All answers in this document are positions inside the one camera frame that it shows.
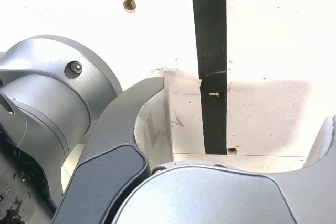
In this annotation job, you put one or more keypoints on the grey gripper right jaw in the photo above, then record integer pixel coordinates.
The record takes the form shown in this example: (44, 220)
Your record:
(210, 197)

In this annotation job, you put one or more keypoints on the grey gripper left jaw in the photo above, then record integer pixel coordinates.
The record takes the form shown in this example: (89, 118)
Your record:
(110, 155)

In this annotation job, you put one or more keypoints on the black tape strip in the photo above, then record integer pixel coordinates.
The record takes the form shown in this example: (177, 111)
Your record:
(212, 37)

